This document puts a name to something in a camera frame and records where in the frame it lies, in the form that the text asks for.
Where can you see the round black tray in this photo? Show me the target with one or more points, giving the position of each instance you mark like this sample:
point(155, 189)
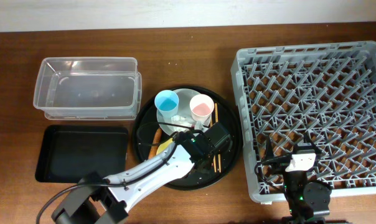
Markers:
point(229, 157)

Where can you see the yellow bowl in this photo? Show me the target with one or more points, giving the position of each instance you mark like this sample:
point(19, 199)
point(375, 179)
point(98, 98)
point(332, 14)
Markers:
point(164, 145)

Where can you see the white tissue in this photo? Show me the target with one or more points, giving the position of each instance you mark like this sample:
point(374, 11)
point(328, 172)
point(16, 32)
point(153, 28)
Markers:
point(182, 122)

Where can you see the pink plastic cup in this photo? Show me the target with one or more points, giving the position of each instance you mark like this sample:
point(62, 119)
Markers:
point(201, 107)

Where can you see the blue plastic cup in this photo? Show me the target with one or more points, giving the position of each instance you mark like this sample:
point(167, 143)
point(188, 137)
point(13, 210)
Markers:
point(167, 103)

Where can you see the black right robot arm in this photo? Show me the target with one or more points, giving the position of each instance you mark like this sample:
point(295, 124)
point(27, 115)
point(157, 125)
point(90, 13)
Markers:
point(308, 200)

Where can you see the grey dishwasher rack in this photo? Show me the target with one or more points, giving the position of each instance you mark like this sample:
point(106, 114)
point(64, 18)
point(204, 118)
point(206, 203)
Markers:
point(325, 91)

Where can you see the black rectangular tray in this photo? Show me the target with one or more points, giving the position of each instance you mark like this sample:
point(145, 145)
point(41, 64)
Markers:
point(69, 153)

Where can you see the orange carrot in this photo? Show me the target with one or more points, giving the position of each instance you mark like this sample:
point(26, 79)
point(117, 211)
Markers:
point(155, 144)

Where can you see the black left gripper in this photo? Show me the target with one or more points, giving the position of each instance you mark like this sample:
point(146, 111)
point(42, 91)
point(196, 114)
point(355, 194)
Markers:
point(214, 156)

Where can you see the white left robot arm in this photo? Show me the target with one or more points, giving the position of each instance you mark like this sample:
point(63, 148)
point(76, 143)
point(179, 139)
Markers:
point(110, 199)

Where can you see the wooden chopstick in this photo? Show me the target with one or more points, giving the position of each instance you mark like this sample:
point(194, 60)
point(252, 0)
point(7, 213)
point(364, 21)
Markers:
point(217, 158)
point(211, 122)

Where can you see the clear plastic bin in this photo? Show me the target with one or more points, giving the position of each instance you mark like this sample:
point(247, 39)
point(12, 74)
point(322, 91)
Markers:
point(88, 88)

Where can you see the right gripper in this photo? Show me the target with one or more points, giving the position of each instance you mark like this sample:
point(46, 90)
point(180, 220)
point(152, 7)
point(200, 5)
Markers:
point(269, 152)

